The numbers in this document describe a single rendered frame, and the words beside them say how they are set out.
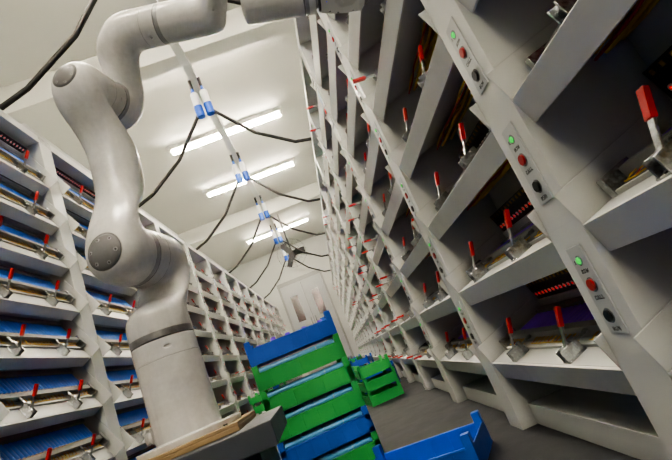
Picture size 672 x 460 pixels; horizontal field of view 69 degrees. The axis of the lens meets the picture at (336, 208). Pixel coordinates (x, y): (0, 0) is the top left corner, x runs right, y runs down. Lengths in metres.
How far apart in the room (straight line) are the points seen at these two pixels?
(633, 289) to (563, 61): 0.29
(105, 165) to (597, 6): 0.90
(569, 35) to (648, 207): 0.20
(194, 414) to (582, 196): 0.72
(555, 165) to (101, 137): 0.87
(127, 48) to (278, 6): 0.36
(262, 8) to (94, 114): 0.41
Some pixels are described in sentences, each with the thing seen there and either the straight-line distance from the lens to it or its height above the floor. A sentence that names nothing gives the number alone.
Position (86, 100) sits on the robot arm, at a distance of 1.14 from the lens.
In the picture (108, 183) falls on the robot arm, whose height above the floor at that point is 0.81.
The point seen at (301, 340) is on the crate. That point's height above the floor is 0.42.
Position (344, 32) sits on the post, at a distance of 1.62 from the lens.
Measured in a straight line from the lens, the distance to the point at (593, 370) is 0.87.
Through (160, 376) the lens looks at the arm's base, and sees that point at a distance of 0.97.
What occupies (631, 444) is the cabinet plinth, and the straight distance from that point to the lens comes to 1.00.
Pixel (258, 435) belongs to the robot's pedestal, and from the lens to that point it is 0.84.
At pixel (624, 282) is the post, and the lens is 0.70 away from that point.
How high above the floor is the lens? 0.33
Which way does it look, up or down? 16 degrees up
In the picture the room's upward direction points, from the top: 23 degrees counter-clockwise
